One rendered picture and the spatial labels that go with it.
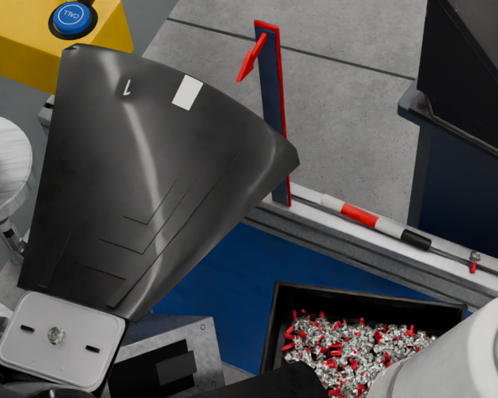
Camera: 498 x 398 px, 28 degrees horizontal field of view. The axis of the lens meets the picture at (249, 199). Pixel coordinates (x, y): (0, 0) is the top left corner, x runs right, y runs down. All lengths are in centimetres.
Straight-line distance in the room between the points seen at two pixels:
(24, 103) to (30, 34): 89
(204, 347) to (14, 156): 46
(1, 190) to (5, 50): 62
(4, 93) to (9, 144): 138
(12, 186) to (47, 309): 26
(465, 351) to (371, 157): 171
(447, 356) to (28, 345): 34
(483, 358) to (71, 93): 45
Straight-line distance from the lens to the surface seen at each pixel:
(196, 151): 84
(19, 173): 55
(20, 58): 115
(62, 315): 79
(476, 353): 56
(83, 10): 112
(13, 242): 63
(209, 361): 98
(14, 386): 74
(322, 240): 123
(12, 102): 197
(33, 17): 115
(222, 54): 245
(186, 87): 87
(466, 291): 119
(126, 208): 81
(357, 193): 221
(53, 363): 78
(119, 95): 86
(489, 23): 105
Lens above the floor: 190
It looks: 59 degrees down
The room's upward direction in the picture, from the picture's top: 8 degrees counter-clockwise
